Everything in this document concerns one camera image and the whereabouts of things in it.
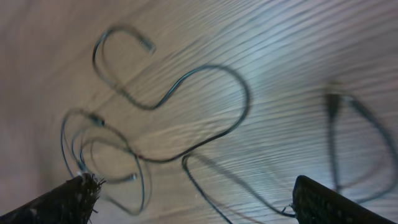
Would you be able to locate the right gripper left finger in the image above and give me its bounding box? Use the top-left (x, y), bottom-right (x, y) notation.
top-left (1, 173), bottom-right (104, 224)

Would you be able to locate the black usb cable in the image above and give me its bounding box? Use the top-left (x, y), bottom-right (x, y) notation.
top-left (92, 24), bottom-right (296, 224)
top-left (325, 83), bottom-right (398, 203)
top-left (60, 107), bottom-right (152, 217)

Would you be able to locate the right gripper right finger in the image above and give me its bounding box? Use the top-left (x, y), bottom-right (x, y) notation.
top-left (292, 175), bottom-right (394, 224)

